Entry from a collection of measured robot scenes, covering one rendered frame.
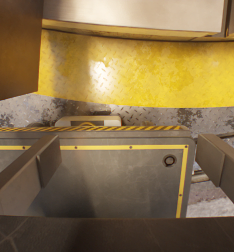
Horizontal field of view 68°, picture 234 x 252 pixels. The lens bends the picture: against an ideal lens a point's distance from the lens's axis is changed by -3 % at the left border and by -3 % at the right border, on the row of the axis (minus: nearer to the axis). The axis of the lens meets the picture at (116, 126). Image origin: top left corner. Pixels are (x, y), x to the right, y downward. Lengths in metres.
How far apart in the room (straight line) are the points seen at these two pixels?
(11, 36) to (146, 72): 0.55
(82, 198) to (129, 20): 0.54
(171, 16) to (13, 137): 0.54
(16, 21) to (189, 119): 0.74
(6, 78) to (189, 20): 0.44
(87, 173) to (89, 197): 0.09
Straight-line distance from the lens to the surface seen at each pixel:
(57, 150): 0.16
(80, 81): 0.82
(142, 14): 0.51
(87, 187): 0.60
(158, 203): 0.64
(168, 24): 0.52
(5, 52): 0.40
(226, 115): 0.96
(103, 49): 0.81
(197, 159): 0.17
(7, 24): 0.41
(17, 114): 0.96
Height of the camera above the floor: 0.80
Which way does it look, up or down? 73 degrees down
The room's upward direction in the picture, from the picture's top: 175 degrees counter-clockwise
